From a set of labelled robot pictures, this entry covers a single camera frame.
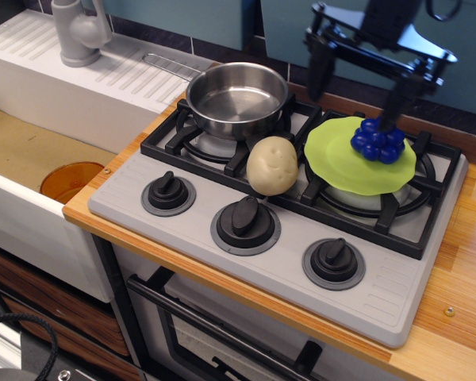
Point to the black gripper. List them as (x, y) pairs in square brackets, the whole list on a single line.
[(381, 39)]

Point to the blue plastic blueberry cluster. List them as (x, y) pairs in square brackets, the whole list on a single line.
[(373, 145)]

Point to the beige toy potato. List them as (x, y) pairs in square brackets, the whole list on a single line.
[(272, 166)]

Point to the lime green plate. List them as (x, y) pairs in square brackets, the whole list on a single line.
[(331, 157)]

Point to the stainless steel pot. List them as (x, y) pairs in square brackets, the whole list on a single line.
[(236, 101)]

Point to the grey toy stove top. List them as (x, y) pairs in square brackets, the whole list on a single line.
[(382, 306)]

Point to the black middle stove knob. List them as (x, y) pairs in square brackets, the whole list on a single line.
[(245, 228)]

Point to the black stove knob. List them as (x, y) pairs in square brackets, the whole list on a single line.
[(334, 264), (245, 228), (168, 195)]

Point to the black right stove knob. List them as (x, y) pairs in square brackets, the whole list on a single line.
[(334, 264)]

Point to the black left stove knob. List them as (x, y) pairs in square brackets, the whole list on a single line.
[(168, 195)]

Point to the black burner grate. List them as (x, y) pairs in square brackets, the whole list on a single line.
[(403, 221)]

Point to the grey toy faucet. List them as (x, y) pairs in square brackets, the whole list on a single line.
[(80, 36)]

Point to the toy oven door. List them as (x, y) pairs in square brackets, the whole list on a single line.
[(204, 335)]

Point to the white toy sink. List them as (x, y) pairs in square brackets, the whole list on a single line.
[(52, 115)]

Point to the orange plastic cup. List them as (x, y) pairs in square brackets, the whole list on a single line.
[(65, 182)]

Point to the wood grain drawer unit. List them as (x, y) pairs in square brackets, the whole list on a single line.
[(87, 329)]

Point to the black oven door handle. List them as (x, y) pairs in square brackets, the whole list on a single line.
[(301, 369)]

